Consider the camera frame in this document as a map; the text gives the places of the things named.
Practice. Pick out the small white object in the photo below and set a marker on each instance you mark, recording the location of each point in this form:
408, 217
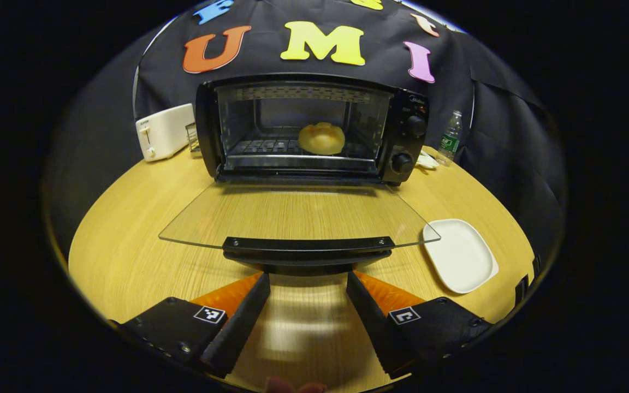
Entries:
427, 160

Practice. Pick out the black electric oven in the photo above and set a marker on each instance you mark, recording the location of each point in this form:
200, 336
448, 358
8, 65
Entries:
410, 147

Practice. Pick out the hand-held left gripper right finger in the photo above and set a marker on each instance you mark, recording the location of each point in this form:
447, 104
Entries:
374, 325

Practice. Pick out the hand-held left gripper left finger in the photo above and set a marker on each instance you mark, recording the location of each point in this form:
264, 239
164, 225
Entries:
238, 330

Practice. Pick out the white toaster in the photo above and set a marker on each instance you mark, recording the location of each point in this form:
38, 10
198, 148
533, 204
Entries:
167, 131

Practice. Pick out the clear plastic water bottle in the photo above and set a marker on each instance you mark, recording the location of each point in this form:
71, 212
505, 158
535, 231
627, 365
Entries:
450, 141

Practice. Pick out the black backdrop cloth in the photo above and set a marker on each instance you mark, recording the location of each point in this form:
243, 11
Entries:
385, 60

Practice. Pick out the golden bread bun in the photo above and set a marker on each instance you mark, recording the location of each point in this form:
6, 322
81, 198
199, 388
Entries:
321, 138

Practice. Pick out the white square plate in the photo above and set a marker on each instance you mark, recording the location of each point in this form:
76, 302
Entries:
461, 255

